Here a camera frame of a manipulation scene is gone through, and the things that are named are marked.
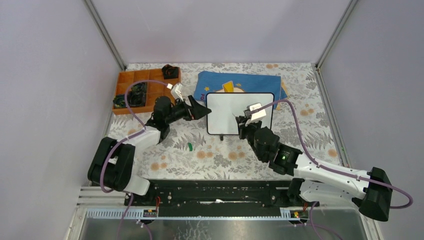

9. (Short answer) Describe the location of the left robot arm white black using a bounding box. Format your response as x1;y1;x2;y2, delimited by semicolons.
87;95;212;206

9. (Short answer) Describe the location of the slotted grey cable duct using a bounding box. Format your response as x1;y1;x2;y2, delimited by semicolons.
85;207;311;221

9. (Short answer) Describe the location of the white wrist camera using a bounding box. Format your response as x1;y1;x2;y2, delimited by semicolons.
244;102;267;126
166;82;184;101

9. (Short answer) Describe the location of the blue cartoon print cloth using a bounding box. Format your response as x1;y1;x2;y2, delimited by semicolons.
193;71;289;101

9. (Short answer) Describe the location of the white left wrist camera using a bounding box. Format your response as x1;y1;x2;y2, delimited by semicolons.
166;82;184;101

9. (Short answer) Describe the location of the aluminium frame post left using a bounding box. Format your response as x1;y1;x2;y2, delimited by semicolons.
82;0;126;137

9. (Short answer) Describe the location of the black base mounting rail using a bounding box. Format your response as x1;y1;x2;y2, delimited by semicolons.
120;179;313;210

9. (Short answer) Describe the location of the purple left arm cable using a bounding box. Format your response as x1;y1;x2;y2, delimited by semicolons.
99;79;173;240

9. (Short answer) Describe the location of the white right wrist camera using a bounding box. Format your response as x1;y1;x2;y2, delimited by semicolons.
244;102;267;126

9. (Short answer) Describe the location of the aluminium frame post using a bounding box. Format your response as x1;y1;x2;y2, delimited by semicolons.
313;0;359;167
82;0;126;137

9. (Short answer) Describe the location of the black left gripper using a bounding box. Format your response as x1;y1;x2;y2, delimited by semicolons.
164;95;211;125

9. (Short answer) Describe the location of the black rolled sock middle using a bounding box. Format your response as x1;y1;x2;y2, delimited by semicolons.
127;91;146;108

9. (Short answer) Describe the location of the blue green rolled sock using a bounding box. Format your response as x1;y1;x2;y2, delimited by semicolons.
112;94;130;109

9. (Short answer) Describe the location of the dark rolled sock with orange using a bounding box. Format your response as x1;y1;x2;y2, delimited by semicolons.
161;64;180;80

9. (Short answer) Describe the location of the aluminium frame post right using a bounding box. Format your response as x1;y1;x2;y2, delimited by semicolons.
313;0;359;167

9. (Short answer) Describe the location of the white board with black frame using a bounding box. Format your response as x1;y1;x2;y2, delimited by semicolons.
206;92;275;136

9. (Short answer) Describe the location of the wooden compartment tray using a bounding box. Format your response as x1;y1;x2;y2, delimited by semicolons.
112;68;181;115

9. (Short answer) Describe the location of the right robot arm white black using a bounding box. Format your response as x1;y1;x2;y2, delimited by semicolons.
235;116;393;222

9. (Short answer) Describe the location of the dark rolled sock with green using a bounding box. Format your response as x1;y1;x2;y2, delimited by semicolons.
131;82;147;95

